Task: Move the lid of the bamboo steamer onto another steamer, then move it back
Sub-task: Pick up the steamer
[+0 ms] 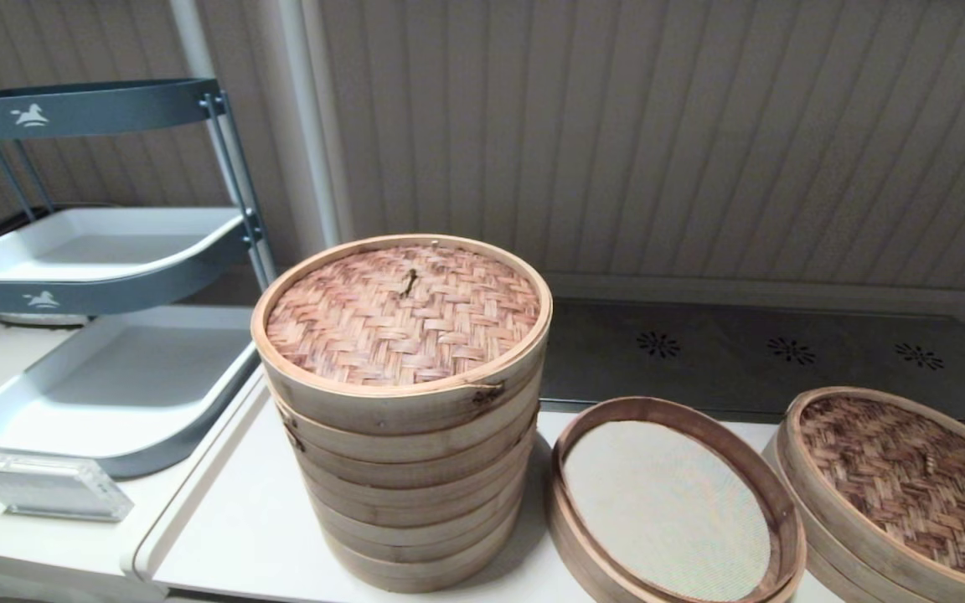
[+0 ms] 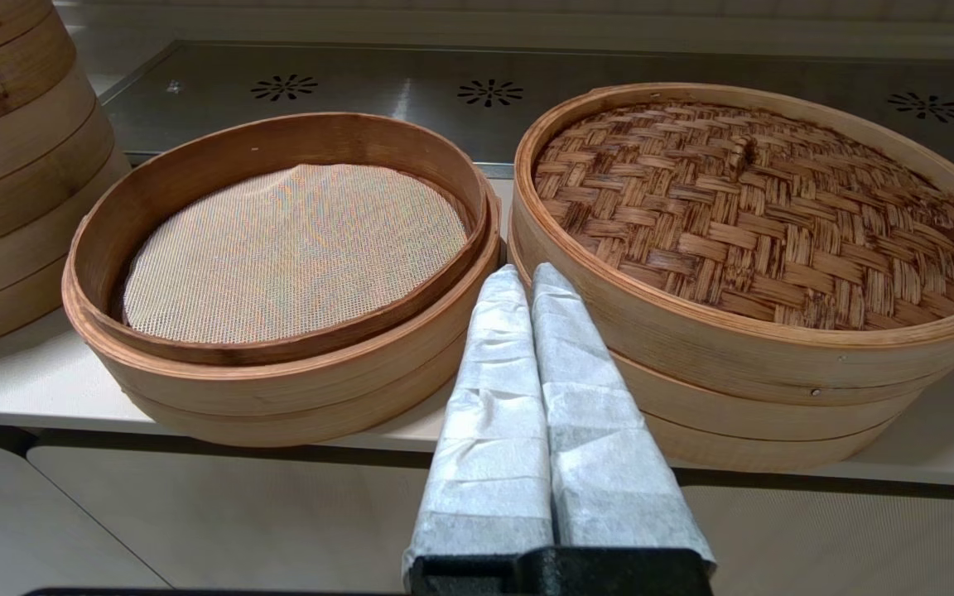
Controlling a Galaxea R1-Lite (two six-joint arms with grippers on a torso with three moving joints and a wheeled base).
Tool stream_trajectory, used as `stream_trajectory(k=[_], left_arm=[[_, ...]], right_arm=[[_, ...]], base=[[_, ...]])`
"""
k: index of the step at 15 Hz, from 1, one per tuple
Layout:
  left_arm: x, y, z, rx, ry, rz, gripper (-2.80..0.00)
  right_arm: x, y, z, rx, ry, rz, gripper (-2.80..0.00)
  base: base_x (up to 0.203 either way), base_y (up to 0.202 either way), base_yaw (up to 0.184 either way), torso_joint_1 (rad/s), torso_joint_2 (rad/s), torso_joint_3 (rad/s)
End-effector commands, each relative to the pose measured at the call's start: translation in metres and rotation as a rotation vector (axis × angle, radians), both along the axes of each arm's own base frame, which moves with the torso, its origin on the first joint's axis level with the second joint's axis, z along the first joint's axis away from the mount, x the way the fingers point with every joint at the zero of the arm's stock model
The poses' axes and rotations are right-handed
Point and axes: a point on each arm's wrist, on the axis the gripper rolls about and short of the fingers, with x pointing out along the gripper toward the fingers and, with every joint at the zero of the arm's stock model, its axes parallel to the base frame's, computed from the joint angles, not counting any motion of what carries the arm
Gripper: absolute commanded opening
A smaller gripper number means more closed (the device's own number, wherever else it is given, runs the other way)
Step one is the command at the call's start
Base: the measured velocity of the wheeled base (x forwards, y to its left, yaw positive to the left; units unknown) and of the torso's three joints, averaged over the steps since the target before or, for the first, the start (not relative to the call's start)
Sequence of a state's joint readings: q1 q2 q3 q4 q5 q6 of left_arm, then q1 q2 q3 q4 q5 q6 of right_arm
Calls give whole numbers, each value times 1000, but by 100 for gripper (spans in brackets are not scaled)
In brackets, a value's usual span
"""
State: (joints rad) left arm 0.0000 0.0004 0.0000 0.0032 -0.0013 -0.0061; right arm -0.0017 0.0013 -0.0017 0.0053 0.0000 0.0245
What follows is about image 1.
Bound light woven bamboo steamer lid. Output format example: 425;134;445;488
250;233;554;436

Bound grey metal rack frame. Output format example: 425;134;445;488
0;88;278;292

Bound bamboo steamer basket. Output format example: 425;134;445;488
763;435;877;603
273;368;547;491
294;435;538;545
315;494;525;594
546;396;808;603

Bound beige mesh steamer liner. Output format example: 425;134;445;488
562;420;772;602

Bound clear acrylic sign holder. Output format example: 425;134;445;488
0;452;136;524

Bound dark woven bamboo steamer lid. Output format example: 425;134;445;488
776;387;965;603

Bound steel panel with flower vents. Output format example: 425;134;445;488
537;295;965;426

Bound white and grey rack tray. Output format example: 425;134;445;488
0;303;264;480
0;205;264;317

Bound grey-blue rack shelf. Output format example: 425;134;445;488
0;78;228;142

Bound white vertical pipe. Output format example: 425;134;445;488
277;0;355;250

